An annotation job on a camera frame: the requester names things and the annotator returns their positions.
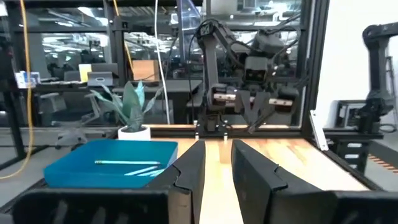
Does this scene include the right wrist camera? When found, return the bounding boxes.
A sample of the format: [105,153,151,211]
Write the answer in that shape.
[243,55,269,84]

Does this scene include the white plant pot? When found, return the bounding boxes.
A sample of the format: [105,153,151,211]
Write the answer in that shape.
[117,125,152,141]

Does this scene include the brown cardboard box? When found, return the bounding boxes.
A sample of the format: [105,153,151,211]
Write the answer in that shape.
[132,59,160,82]

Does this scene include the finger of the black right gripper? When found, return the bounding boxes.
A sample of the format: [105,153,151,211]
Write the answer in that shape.
[234,90,254,125]
[252,91,272,124]

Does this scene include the grey storage box with handle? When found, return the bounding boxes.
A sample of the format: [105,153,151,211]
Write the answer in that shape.
[86,71,114,87]

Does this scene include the blue plastic tray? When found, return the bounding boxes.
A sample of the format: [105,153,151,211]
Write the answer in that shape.
[43,139,179,190]

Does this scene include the white and blue box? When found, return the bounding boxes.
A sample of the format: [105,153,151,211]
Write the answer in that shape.
[14,70,42,90]

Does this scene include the yellow paper sheet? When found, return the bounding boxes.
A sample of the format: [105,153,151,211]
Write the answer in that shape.
[78,63,93,83]

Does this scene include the white cable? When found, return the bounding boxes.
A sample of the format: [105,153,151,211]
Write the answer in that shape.
[154,0,171,125]

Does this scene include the black aluminium table frame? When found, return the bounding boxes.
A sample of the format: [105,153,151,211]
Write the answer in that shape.
[0,0,383,192]

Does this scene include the silver corner bracket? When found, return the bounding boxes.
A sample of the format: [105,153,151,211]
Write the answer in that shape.
[309,109,330,152]

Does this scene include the teal pencil with banded ferrule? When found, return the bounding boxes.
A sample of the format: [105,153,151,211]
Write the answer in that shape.
[95,159,162,166]

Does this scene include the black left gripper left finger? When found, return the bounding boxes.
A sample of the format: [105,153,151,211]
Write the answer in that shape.
[12,139,206,224]

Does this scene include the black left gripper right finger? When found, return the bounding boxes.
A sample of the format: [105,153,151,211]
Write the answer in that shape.
[231,139,398,224]

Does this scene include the green snake plant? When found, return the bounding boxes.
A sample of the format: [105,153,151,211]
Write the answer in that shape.
[89,80,164,133]

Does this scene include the yellow cable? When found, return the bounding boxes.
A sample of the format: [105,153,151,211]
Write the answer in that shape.
[0,0,35,180]

